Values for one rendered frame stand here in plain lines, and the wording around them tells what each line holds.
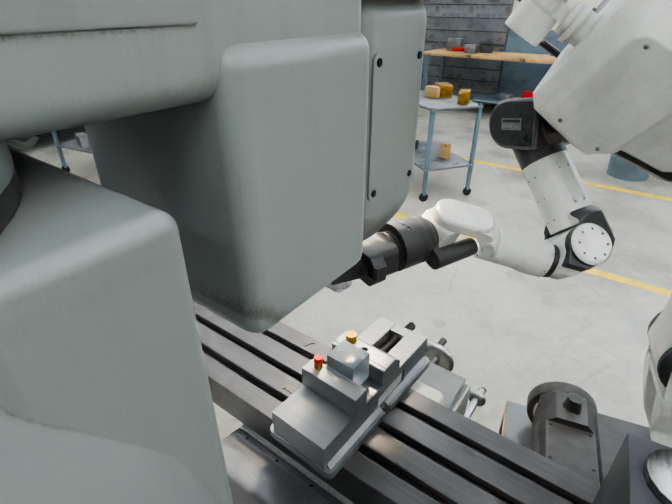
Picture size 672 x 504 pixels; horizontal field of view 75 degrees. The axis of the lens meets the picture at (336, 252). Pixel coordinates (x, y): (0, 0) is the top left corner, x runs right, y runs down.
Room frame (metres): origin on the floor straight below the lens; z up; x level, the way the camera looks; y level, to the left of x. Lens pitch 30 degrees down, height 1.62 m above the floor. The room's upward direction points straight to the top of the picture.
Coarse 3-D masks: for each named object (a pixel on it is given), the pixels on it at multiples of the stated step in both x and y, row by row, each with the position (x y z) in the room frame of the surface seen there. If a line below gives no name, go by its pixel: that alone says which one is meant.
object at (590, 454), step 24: (552, 408) 0.87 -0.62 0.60; (576, 408) 0.85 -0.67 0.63; (552, 432) 0.80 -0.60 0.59; (576, 432) 0.80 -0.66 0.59; (600, 432) 0.82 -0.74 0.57; (624, 432) 0.82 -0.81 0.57; (648, 432) 0.82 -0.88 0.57; (552, 456) 0.72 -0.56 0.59; (576, 456) 0.73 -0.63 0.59; (600, 456) 0.74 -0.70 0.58; (600, 480) 0.66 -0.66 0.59
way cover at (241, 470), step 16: (240, 432) 0.59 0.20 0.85; (224, 448) 0.55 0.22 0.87; (240, 448) 0.55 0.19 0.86; (256, 448) 0.56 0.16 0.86; (240, 464) 0.51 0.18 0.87; (256, 464) 0.52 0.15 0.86; (272, 464) 0.52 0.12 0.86; (288, 464) 0.53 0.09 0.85; (240, 480) 0.48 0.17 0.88; (256, 480) 0.48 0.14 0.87; (272, 480) 0.49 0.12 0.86; (288, 480) 0.49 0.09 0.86; (304, 480) 0.49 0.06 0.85; (240, 496) 0.43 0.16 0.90; (256, 496) 0.45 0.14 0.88; (272, 496) 0.45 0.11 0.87; (288, 496) 0.45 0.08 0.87; (304, 496) 0.46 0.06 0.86; (320, 496) 0.46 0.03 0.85
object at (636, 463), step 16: (624, 448) 0.38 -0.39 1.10; (640, 448) 0.37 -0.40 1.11; (656, 448) 0.37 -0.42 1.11; (624, 464) 0.36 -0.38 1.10; (640, 464) 0.35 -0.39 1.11; (656, 464) 0.34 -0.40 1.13; (608, 480) 0.38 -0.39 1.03; (624, 480) 0.34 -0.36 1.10; (640, 480) 0.33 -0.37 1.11; (656, 480) 0.32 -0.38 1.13; (608, 496) 0.36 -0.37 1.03; (624, 496) 0.32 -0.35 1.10; (640, 496) 0.31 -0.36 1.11; (656, 496) 0.31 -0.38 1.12
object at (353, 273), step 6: (360, 264) 0.60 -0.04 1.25; (348, 270) 0.59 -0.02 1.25; (354, 270) 0.60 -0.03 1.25; (360, 270) 0.60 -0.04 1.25; (366, 270) 0.60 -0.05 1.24; (342, 276) 0.58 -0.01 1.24; (348, 276) 0.59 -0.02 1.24; (354, 276) 0.60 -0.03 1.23; (360, 276) 0.60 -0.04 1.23; (336, 282) 0.58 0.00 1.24; (342, 282) 0.58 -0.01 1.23
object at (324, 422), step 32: (384, 320) 0.78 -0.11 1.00; (416, 352) 0.69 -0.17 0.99; (320, 384) 0.57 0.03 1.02; (352, 384) 0.55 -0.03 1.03; (384, 384) 0.59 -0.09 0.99; (288, 416) 0.52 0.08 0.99; (320, 416) 0.52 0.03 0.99; (352, 416) 0.52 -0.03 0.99; (384, 416) 0.57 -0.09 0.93; (288, 448) 0.50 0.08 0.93; (320, 448) 0.46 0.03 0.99; (352, 448) 0.50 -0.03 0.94
